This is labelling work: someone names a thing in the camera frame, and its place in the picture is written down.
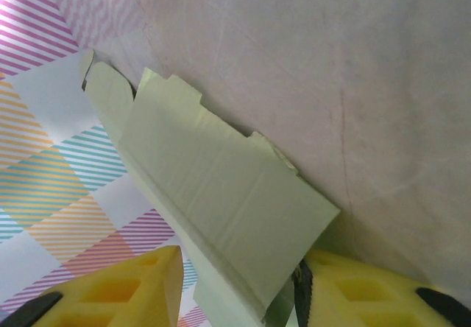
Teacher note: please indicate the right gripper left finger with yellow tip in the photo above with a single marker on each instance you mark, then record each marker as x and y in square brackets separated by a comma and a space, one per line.
[110, 297]

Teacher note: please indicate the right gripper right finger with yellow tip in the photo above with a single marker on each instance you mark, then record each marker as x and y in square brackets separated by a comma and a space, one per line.
[368, 297]

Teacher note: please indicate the light green paper box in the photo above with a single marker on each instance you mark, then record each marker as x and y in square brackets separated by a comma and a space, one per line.
[221, 194]

